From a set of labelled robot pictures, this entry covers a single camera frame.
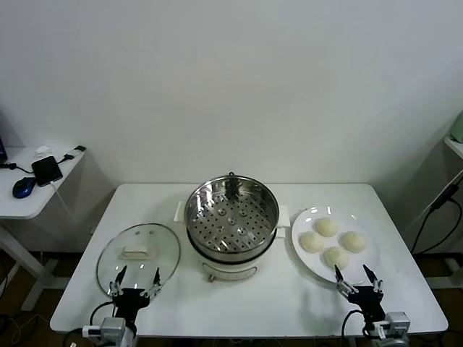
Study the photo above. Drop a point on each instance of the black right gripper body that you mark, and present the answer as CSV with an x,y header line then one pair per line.
x,y
367,300

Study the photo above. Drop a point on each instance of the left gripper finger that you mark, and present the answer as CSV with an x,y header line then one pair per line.
x,y
156,278
123,274

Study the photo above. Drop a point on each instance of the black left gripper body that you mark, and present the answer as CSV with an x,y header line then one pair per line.
x,y
130,300

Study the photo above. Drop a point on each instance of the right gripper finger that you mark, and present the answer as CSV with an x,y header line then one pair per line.
x,y
369,274
339,276

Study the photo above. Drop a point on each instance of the white steamed baozi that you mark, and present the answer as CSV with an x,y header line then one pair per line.
x,y
354,241
312,242
336,256
327,227

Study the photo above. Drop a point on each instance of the glass pot lid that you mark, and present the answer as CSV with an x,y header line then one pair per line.
x,y
144,235

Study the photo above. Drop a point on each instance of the steel steamer basket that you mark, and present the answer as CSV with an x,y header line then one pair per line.
x,y
231,217

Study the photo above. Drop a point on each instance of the white plate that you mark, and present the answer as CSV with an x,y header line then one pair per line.
x,y
307,264

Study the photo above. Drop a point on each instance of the white electric cooker base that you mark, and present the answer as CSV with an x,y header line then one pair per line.
x,y
228,269

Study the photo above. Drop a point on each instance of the white side table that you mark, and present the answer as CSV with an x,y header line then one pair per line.
x,y
21,207

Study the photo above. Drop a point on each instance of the black phone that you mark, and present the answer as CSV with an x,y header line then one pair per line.
x,y
47,170

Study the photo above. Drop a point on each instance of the blue computer mouse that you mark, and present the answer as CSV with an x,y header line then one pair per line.
x,y
23,188

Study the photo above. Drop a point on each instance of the small white object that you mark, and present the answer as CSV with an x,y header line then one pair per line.
x,y
42,150

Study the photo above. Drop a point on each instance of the dark monitor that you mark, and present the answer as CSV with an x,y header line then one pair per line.
x,y
2,144

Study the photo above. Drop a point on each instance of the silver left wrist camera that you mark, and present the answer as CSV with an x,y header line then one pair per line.
x,y
113,327

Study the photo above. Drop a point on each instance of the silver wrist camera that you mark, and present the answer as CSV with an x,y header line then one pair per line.
x,y
396,321
113,327

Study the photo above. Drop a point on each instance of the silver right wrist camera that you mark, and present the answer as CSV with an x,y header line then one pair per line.
x,y
396,321

